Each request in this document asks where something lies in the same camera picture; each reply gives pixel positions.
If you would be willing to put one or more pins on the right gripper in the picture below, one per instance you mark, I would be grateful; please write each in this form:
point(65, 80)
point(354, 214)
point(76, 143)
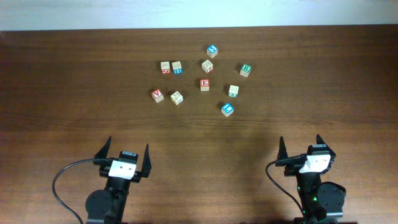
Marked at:
point(290, 169)

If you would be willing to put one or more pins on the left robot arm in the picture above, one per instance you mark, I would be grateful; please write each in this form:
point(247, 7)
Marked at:
point(107, 205)

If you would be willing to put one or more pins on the blue L block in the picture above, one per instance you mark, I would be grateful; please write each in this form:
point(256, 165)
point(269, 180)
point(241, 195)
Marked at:
point(227, 109)

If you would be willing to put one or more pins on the red V block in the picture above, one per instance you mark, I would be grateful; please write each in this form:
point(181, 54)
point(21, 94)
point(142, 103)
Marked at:
point(157, 95)

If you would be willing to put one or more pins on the blue number five block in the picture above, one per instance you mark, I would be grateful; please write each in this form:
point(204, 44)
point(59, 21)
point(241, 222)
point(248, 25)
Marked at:
point(212, 51)

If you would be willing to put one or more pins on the picture block red side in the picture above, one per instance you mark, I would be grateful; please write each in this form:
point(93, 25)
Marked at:
point(207, 66)

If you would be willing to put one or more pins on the red E block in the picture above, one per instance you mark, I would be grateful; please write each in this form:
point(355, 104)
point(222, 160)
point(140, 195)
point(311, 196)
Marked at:
point(204, 84)

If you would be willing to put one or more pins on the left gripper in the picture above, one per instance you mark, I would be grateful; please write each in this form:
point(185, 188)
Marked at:
point(135, 175)

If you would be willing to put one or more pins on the green A picture block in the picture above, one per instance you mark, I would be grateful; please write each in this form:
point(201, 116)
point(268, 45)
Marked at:
point(233, 91)

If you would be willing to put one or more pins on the red C block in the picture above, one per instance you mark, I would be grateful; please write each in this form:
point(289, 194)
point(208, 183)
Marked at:
point(165, 67)

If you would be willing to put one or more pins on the green R block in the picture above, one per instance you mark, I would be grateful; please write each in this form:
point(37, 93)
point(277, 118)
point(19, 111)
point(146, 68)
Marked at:
point(245, 70)

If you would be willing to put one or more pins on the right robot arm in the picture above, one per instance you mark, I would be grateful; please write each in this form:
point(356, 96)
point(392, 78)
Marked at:
point(321, 202)

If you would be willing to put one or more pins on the dog picture wooden block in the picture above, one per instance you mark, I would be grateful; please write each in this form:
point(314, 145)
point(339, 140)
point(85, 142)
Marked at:
point(176, 97)

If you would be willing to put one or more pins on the blue H block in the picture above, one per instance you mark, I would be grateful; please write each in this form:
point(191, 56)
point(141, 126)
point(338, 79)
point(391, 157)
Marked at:
point(177, 67)

